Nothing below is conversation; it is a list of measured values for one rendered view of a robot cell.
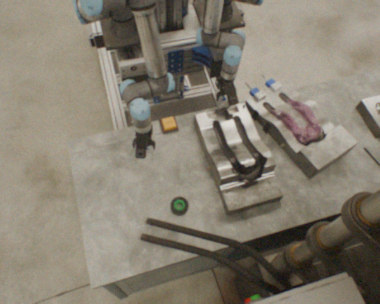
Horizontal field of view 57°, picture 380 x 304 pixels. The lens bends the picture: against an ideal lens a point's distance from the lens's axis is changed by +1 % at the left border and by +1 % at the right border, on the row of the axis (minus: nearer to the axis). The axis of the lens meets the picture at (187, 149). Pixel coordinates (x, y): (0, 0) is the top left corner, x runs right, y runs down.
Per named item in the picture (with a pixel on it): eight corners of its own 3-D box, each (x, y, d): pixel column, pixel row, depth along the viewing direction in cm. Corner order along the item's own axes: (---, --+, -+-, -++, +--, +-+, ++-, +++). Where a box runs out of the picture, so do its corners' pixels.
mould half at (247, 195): (193, 123, 177) (195, 109, 165) (240, 113, 182) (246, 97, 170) (227, 215, 155) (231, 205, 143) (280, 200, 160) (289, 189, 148)
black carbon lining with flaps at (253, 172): (209, 123, 169) (211, 113, 161) (240, 116, 172) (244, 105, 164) (234, 187, 154) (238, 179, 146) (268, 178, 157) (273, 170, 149)
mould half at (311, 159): (244, 106, 184) (247, 93, 174) (280, 85, 191) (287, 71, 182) (309, 179, 165) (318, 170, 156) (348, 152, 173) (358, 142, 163)
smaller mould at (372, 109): (354, 107, 186) (361, 99, 180) (379, 101, 189) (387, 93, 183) (375, 139, 177) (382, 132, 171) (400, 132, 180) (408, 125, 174)
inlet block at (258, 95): (241, 88, 186) (243, 82, 181) (248, 83, 187) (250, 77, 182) (256, 105, 181) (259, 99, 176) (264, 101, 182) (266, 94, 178)
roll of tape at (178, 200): (191, 206, 156) (192, 204, 153) (180, 220, 153) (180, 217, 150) (178, 195, 159) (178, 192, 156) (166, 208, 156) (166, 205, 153)
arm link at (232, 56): (244, 45, 150) (241, 59, 146) (240, 63, 160) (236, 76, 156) (227, 40, 151) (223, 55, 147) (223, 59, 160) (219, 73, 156)
